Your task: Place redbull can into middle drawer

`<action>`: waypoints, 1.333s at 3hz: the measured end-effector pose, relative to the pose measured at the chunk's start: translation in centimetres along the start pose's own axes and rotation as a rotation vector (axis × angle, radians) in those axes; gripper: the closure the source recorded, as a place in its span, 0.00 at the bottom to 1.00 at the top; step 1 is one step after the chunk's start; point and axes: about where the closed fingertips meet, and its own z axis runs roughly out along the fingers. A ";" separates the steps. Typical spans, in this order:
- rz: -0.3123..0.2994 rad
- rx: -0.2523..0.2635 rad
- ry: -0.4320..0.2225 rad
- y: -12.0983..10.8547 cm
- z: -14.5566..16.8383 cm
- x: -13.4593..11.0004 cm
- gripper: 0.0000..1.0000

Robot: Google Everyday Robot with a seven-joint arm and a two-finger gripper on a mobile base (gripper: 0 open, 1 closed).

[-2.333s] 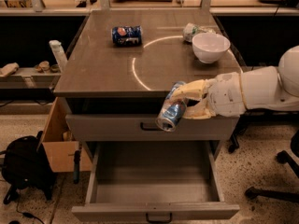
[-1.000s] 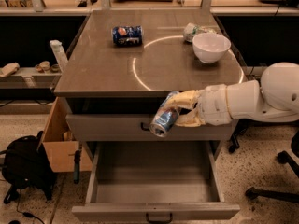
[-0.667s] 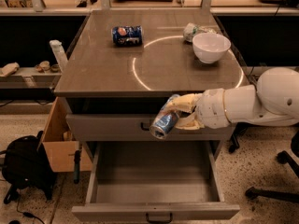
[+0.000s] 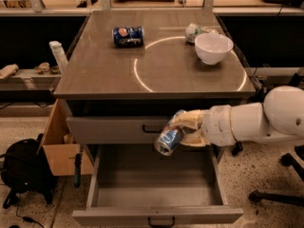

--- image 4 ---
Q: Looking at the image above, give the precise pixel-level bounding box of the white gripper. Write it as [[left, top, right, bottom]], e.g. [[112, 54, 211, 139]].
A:
[[170, 105, 237, 147]]

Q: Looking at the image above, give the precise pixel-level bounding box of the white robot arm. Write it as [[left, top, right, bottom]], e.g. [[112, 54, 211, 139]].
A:
[[171, 85, 304, 146]]

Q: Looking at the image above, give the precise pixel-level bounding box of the open middle grey drawer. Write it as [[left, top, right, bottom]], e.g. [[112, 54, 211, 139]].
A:
[[72, 144, 243, 228]]

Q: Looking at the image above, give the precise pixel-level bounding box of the grey drawer cabinet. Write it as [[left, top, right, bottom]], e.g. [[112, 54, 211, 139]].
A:
[[53, 9, 257, 151]]

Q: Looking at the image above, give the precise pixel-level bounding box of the closed upper grey drawer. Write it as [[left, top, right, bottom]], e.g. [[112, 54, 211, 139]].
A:
[[66, 116, 168, 144]]

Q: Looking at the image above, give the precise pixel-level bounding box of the blue pepsi can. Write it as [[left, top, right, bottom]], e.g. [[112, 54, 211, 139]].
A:
[[112, 27, 144, 48]]

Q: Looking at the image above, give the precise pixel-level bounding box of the white bowl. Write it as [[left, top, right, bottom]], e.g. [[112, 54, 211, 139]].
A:
[[195, 33, 234, 65]]

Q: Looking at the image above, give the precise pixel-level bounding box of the black office chair base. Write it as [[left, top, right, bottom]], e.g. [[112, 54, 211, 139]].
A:
[[248, 144, 304, 208]]

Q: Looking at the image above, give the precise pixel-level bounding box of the cardboard box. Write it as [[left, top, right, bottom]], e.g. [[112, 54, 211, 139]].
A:
[[42, 101, 93, 176]]

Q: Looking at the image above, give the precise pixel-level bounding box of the white plastic bottle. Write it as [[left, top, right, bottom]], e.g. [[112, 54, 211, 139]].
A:
[[49, 41, 68, 73]]

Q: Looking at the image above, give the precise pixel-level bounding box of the black backpack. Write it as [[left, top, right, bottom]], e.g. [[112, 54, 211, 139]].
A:
[[1, 134, 57, 209]]

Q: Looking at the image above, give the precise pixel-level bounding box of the black upper drawer handle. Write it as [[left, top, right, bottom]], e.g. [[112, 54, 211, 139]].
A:
[[142, 124, 162, 133]]

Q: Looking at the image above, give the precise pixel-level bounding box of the black drawer handle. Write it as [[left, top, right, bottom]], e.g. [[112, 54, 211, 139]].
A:
[[142, 124, 162, 133], [147, 217, 176, 228]]

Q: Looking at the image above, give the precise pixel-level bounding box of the black middle drawer handle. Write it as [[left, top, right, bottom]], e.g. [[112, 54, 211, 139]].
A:
[[147, 217, 176, 228]]

